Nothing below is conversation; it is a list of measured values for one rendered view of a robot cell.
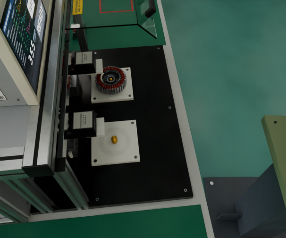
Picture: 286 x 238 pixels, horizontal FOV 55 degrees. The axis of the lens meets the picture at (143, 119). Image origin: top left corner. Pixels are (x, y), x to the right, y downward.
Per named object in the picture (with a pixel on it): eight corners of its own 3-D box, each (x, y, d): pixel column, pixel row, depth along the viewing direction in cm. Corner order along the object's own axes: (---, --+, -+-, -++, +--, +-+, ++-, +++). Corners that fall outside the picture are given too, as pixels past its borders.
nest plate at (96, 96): (130, 69, 107) (130, 67, 106) (133, 99, 99) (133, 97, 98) (91, 72, 106) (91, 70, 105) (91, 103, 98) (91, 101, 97)
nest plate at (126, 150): (135, 121, 94) (135, 119, 93) (139, 161, 86) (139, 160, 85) (91, 125, 93) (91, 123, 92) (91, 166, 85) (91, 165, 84)
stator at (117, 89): (127, 72, 105) (126, 64, 102) (126, 95, 99) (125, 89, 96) (97, 72, 105) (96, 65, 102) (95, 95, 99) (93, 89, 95)
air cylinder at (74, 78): (79, 80, 104) (77, 70, 99) (79, 96, 100) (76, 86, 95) (66, 81, 104) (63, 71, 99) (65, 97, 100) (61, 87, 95)
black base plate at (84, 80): (162, 48, 117) (162, 44, 115) (192, 198, 82) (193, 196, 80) (50, 56, 114) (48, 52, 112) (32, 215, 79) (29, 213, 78)
